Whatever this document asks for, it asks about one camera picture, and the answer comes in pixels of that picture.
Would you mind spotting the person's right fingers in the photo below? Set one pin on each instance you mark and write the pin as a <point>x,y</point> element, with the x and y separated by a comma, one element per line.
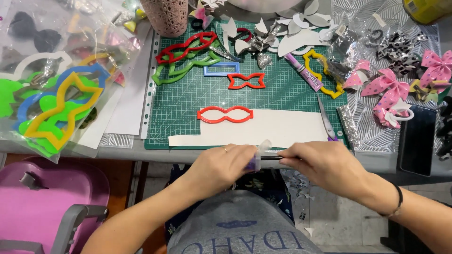
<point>296,157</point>

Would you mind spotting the leopard print bow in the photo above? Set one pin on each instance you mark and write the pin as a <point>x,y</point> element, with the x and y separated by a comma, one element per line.
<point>399,53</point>

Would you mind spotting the red long bow template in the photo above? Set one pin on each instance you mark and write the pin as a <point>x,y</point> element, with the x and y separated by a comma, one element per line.
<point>206,113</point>

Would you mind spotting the silver leaf-pattern placemat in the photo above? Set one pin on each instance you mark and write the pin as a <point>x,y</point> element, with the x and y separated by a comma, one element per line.
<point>370,130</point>

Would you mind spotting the person's left hand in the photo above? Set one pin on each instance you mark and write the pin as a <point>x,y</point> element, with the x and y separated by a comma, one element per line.
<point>215,169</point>

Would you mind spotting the white paper in plastic sleeve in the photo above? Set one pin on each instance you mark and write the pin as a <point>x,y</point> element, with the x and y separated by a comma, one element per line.
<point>130,105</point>

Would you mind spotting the black phone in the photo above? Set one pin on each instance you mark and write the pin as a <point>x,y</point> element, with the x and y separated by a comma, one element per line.
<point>418,141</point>

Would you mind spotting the white foam sheet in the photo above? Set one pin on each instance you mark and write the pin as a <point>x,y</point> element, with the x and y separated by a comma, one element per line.
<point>282,128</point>

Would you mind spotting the pink lace-pattern cup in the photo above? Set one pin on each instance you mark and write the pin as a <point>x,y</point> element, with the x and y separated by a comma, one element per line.
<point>166,16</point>

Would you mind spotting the black pen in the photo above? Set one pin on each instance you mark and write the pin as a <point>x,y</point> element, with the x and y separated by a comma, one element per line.
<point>271,158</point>

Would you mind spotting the yellow container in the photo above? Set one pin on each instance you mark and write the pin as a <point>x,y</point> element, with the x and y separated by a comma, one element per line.
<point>427,10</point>

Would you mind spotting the person's right hand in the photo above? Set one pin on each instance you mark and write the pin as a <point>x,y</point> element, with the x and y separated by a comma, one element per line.
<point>328,169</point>

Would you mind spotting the purple glue tube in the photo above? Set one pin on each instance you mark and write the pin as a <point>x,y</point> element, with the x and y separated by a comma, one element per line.
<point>305,72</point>

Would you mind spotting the grey chair armrest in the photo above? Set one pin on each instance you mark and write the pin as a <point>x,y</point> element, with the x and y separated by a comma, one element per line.
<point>74,225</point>

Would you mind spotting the grey printed shirt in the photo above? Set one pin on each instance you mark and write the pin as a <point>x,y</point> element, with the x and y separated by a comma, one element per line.
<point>240,225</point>

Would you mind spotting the black bows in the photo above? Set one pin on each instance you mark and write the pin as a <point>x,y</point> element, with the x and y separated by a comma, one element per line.
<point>445,127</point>

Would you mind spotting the olive yellow bow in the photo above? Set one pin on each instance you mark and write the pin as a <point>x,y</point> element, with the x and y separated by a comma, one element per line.
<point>429,90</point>

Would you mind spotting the black wrist band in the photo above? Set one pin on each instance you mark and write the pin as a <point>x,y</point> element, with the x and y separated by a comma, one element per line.
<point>398,197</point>

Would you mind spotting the pile of white cut scraps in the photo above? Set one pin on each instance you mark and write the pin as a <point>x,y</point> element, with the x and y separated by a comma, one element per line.
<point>300,38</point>

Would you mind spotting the blue rectangle template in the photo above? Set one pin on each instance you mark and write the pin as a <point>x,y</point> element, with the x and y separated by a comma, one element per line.
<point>206,69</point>

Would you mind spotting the pink plastic chair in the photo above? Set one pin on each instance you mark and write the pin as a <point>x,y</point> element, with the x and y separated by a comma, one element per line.
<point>42,197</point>

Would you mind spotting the pink sequin bow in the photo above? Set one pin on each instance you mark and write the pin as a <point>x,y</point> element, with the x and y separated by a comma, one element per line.
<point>438,67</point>
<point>386,86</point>

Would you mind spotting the clear purple pen cap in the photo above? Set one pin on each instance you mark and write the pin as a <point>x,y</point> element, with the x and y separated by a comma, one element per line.
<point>263,150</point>

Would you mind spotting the silver glitter scrap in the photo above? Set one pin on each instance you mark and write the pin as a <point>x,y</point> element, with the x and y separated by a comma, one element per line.
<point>263,60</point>

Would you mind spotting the clear plastic bag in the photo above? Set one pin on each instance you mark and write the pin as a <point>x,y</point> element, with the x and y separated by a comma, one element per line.
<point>348,42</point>

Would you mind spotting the green leaf-shaped template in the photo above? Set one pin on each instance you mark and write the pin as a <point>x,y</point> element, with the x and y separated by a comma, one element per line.
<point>166,78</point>

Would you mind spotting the green cutting mat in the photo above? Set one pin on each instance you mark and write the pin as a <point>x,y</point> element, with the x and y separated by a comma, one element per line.
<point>183,105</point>

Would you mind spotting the red small bow template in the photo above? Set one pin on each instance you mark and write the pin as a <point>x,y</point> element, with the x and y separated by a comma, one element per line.
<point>231,82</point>

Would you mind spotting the clear bag of colourful templates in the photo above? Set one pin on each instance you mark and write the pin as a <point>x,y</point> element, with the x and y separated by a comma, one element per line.
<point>53,88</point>

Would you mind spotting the person's left fingers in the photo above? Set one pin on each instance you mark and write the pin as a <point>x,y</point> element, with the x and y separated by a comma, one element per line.
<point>242,157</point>

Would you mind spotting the red leaf-shaped template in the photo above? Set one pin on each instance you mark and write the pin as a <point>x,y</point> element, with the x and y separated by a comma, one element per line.
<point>183,47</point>

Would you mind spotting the yellow outline template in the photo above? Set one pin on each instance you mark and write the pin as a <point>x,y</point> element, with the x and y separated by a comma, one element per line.
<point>333,92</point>

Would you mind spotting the silver glitter strip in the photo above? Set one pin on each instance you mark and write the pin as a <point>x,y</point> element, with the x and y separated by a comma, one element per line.
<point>349,123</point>

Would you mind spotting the small pink yellow bow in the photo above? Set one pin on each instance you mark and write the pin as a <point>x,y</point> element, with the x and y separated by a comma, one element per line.
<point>201,16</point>

